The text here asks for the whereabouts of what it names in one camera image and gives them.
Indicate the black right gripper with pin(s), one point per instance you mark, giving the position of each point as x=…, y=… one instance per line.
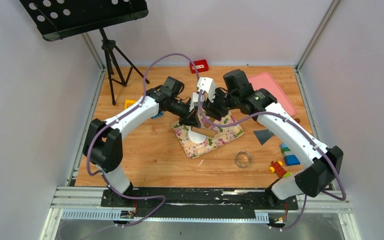
x=212, y=109

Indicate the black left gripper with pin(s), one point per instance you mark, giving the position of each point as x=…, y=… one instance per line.
x=190, y=118

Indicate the wooden rolling pin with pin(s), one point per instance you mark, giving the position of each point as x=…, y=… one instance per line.
x=204, y=131

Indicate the white dough ball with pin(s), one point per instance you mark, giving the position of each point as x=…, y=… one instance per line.
x=196, y=138

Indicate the floral yellow tray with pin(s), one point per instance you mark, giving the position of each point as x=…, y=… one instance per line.
x=224, y=136

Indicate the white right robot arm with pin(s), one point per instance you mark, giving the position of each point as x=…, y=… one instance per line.
x=321, y=163

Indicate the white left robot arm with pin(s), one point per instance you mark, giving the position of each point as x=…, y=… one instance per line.
x=103, y=145

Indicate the white and blue toy block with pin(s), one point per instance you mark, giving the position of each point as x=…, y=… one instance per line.
x=158, y=115

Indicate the pink tray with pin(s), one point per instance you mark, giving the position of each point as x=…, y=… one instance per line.
x=266, y=81

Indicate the yellow triangular toy block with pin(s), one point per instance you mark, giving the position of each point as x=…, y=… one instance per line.
x=130, y=105

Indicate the red yellow toy block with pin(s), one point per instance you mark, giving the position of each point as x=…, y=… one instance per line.
x=277, y=167

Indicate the blue green stacked blocks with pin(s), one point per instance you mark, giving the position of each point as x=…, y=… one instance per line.
x=289, y=158

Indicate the small green toy block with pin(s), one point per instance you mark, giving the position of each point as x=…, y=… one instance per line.
x=287, y=174

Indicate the black music stand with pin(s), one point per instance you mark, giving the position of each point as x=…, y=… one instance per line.
x=59, y=19

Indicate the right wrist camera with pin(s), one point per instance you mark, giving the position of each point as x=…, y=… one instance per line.
x=207, y=85

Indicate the metal scraper wooden handle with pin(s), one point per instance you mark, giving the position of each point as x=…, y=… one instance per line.
x=264, y=135

